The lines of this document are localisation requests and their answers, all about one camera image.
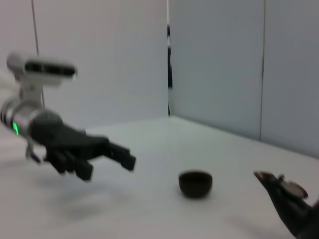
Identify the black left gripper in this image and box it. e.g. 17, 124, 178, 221
28, 111, 137, 182

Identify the black round teapot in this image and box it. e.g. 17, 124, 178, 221
253, 170, 319, 239

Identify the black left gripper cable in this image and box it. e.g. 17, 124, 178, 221
24, 138, 47, 164

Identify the dark brown teacup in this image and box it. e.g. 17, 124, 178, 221
178, 170, 214, 199

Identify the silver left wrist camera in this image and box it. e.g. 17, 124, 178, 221
6, 53, 78, 100

